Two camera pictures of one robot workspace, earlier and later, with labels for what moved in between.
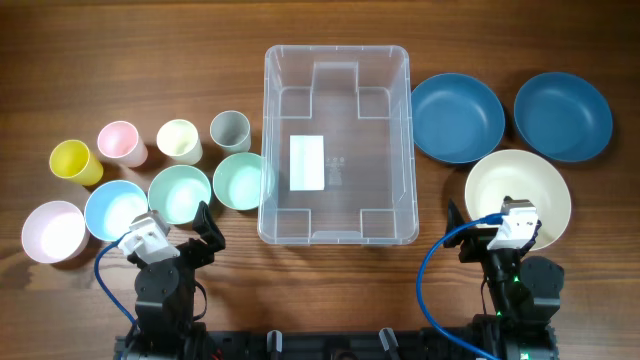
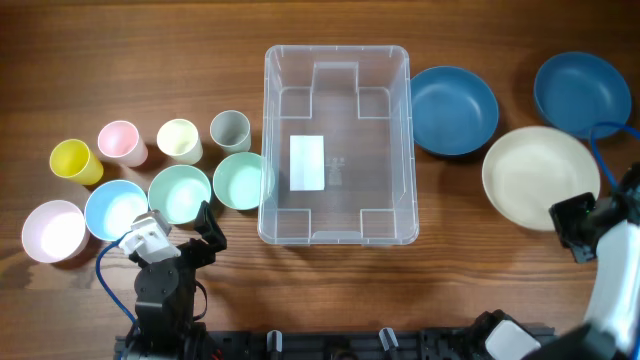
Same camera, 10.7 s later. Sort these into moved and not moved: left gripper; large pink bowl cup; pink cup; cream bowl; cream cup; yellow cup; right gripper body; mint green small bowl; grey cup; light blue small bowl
Moved: cream bowl; right gripper body
Not moved: cream cup; yellow cup; light blue small bowl; left gripper; grey cup; large pink bowl cup; mint green small bowl; pink cup
